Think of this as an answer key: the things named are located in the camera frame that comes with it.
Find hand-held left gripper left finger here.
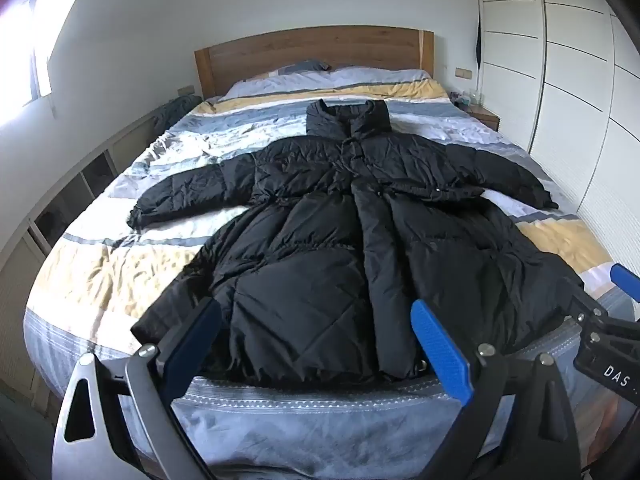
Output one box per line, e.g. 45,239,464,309
51,298,225,480

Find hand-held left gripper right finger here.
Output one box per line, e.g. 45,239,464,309
410,299,587,480

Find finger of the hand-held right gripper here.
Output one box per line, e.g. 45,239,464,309
610,262,640,308
565,285,610,322

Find black puffer coat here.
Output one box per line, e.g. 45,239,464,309
127,99,608,386

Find striped duvet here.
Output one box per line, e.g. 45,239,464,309
22,66,633,386

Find grey mattress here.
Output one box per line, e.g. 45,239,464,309
30,290,640,480

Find low white shelf unit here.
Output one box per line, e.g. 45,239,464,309
0,105,161,396

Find wooden nightstand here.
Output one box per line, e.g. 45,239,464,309
450,102,501,132

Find white wardrobe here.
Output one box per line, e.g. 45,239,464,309
472,0,640,286

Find dark crumpled cloth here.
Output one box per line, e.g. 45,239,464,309
152,95,203,133

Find small toiletry clutter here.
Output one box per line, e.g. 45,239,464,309
449,90,483,109

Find blue grey pillow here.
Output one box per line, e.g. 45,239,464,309
250,59,332,81

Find wooden headboard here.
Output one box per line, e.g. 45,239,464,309
194,26,435,101

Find bright window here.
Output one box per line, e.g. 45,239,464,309
0,0,68,126

